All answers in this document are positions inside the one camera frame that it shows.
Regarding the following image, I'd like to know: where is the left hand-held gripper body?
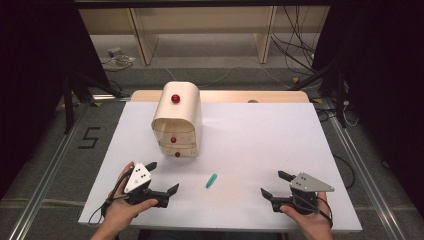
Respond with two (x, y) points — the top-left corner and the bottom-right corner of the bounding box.
(123, 162), (170, 209)

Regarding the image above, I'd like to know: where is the person's left hand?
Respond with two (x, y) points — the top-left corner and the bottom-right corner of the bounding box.
(105, 162), (159, 231)

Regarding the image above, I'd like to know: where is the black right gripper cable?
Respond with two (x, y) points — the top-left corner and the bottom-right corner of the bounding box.
(315, 195), (334, 229)

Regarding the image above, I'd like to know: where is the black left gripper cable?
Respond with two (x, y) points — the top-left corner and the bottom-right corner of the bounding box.
(87, 178), (132, 226)

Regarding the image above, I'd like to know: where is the aluminium floor rail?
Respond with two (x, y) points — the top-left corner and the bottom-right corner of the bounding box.
(7, 99), (92, 240)
(323, 99), (407, 240)

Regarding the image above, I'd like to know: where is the black curtain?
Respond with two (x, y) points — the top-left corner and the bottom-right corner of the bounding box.
(312, 0), (424, 209)
(0, 0), (113, 199)

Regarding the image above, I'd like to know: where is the cream mini drawer cabinet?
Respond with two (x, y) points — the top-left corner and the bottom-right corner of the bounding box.
(150, 81), (203, 159)

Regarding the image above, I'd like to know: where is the light wooden bench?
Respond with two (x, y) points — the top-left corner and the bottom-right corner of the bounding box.
(78, 5), (332, 66)

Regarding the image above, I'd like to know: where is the teal pen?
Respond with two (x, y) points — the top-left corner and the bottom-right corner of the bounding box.
(205, 173), (218, 189)

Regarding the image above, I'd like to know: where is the white floor cable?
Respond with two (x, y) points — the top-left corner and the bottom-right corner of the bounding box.
(149, 43), (295, 90)

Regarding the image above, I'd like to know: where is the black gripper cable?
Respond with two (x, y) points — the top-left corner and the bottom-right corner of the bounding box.
(87, 178), (132, 226)
(315, 195), (334, 229)

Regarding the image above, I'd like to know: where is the person's right hand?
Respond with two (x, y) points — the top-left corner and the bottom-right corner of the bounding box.
(279, 192), (334, 240)

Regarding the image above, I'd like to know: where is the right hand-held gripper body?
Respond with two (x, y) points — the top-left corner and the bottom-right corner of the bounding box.
(271, 172), (336, 215)

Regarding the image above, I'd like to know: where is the black floor cable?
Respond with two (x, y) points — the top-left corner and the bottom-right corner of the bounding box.
(332, 154), (356, 190)

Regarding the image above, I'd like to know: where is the black tripod stand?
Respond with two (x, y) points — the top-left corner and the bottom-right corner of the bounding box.
(62, 70), (132, 135)
(289, 59), (350, 130)

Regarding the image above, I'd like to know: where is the black cable bundle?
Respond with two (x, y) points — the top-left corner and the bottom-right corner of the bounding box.
(270, 5), (317, 76)

